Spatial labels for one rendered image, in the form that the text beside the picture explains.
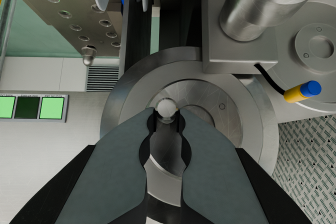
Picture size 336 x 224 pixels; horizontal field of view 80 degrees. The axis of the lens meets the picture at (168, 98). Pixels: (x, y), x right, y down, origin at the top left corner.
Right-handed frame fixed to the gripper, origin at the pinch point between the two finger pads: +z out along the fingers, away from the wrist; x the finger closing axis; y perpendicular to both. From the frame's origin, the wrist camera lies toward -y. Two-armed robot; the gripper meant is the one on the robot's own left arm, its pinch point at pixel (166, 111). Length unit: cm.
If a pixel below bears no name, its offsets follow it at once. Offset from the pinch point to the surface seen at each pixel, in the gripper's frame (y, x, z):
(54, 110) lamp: 19.1, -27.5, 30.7
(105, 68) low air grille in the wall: 94, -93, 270
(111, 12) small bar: -3.6, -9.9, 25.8
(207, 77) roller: -0.6, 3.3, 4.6
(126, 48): -2.1, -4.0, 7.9
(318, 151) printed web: 11.0, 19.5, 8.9
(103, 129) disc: 3.2, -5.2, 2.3
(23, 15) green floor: 18, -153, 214
